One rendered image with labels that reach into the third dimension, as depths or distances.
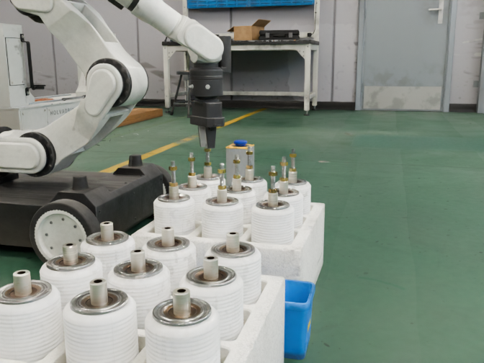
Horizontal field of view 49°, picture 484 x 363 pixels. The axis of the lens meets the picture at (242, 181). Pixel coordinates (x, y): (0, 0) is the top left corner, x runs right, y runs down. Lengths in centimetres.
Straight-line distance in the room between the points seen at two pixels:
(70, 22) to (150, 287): 103
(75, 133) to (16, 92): 221
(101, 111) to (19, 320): 93
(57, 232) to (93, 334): 84
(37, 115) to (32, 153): 221
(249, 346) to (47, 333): 28
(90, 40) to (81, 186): 42
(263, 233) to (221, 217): 10
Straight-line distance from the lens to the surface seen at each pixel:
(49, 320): 80
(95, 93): 160
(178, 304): 69
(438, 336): 123
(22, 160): 177
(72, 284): 87
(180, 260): 91
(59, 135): 174
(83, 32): 167
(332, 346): 114
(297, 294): 114
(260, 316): 85
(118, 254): 96
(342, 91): 628
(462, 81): 630
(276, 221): 115
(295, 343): 108
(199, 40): 137
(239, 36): 599
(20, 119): 382
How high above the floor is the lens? 57
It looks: 13 degrees down
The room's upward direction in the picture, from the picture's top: straight up
